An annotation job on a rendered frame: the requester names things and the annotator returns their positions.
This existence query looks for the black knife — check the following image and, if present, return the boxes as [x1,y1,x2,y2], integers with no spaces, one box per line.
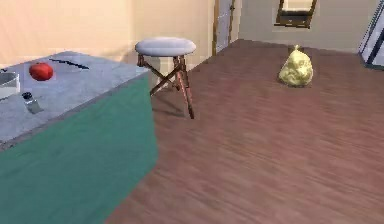
[48,58,90,71]

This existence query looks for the grey round stool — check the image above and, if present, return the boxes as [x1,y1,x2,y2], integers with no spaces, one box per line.
[134,36,197,120]

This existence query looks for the white room door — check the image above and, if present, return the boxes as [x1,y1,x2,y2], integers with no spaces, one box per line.
[212,0,236,57]

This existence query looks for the white panel with dark frame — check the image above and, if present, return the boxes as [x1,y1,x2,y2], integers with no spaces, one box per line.
[357,0,384,71]

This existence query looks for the yellow garbage bag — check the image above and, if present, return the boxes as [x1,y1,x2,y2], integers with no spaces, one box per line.
[278,44,314,88]

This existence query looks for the red tomato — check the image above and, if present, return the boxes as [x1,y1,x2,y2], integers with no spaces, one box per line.
[28,62,55,82]

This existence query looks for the grey saltshaker with black cap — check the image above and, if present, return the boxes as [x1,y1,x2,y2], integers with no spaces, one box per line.
[21,91,45,115]

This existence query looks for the green counter with grey top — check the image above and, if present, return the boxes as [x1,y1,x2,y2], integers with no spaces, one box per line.
[0,50,159,224]

